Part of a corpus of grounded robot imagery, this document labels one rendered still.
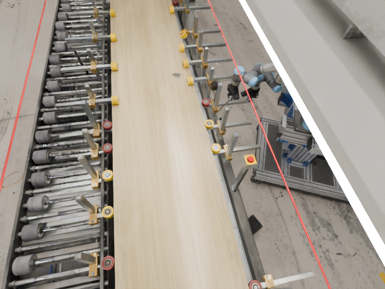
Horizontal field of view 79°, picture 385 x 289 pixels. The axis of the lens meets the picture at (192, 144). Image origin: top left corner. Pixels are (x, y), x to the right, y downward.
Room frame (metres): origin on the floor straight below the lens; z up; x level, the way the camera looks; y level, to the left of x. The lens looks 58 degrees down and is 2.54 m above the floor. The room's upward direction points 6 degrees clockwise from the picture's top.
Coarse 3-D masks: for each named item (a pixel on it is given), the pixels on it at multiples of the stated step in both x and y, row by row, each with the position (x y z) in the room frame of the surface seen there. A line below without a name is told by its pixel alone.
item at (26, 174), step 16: (48, 48) 2.09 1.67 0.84; (96, 80) 1.91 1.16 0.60; (64, 96) 1.63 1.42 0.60; (80, 96) 1.56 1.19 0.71; (64, 112) 1.37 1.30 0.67; (80, 112) 1.36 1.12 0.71; (32, 128) 1.04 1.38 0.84; (64, 128) 1.22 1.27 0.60; (80, 128) 1.17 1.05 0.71; (32, 144) 0.89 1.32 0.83; (80, 144) 1.06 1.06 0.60; (112, 144) 1.14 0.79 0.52; (64, 160) 0.84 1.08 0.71; (112, 160) 0.97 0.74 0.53; (80, 176) 0.71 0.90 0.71; (48, 192) 0.55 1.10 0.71; (64, 192) 0.56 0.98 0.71; (112, 192) 0.65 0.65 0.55; (48, 208) 0.42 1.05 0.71; (16, 224) 0.27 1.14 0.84; (112, 224) 0.38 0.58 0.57; (16, 240) 0.17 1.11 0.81; (112, 240) 0.26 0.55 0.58; (16, 256) 0.08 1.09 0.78; (112, 256) 0.15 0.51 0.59; (32, 272) 0.00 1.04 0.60; (48, 272) 0.01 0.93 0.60; (112, 272) 0.05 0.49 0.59; (64, 288) -0.08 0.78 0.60; (96, 288) -0.06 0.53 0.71; (112, 288) -0.05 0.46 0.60
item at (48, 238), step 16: (80, 48) 2.26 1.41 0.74; (96, 48) 2.29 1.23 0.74; (64, 80) 1.73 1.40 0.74; (80, 80) 1.76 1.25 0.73; (80, 192) 0.56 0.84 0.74; (96, 192) 0.57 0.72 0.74; (64, 208) 0.43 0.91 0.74; (48, 240) 0.20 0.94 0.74; (48, 256) 0.10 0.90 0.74; (16, 288) -0.10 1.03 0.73; (32, 288) -0.09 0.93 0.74; (48, 288) -0.08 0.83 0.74
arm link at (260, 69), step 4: (256, 64) 1.54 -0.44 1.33; (260, 64) 1.53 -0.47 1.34; (264, 64) 1.48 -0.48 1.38; (268, 64) 1.46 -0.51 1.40; (272, 64) 1.44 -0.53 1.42; (252, 68) 1.51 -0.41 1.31; (256, 68) 1.48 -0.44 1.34; (260, 68) 1.47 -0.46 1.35; (264, 68) 1.45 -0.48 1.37; (268, 68) 1.43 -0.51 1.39; (272, 68) 1.42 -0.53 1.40; (276, 68) 1.41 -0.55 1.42; (260, 72) 1.45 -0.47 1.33; (264, 72) 1.44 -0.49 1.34; (268, 72) 1.43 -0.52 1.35; (272, 72) 1.43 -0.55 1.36
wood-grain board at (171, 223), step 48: (144, 0) 3.13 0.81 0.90; (144, 48) 2.17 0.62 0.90; (144, 96) 1.47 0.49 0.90; (192, 96) 1.53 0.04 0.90; (144, 144) 0.96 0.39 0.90; (192, 144) 1.00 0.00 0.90; (144, 192) 0.56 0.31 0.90; (192, 192) 0.59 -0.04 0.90; (144, 240) 0.24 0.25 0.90; (192, 240) 0.26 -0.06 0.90; (144, 288) -0.03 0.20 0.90; (192, 288) 0.00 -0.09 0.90; (240, 288) 0.02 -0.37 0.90
